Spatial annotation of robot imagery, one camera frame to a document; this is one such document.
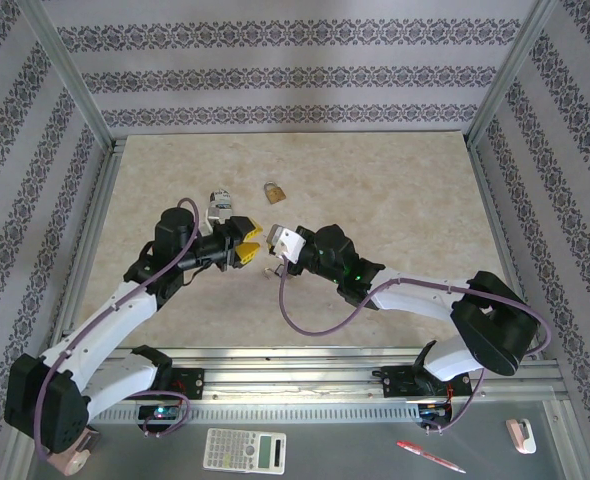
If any brass padlock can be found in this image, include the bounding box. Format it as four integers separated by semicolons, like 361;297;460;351
263;181;287;205

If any newspaper print case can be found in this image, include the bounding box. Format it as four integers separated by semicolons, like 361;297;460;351
209;188;234;211

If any black controller board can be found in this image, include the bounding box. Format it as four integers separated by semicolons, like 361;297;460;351
137;403;184;427
418;401;454;422

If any white calculator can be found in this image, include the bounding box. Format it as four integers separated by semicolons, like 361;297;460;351
203;427;287;475

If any red pen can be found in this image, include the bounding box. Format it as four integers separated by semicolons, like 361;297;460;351
396;439;467;474

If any pink tape dispenser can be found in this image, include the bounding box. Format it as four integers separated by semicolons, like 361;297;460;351
49;427;101;476

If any pink white stapler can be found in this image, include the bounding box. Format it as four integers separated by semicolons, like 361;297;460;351
505;418;539;455

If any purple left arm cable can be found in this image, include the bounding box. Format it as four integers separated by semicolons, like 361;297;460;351
33;198;199;461

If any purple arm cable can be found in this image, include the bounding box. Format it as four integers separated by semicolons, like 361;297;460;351
278;257;546;434
33;198;199;461

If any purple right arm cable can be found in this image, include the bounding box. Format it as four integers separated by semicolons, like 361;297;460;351
278;257;546;434

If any aluminium table edge rail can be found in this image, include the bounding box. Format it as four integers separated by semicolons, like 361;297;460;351
49;141;126;351
467;139;531;351

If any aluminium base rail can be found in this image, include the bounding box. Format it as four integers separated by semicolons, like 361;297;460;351
24;347;571;402

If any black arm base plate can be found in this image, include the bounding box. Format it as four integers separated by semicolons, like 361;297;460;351
167;367;206;401
380;364;474;401

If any slotted grey cable duct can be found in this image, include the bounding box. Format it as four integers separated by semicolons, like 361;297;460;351
87;402;421;425

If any aluminium frame post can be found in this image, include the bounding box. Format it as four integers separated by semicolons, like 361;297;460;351
464;0;561;146
14;0;116;151

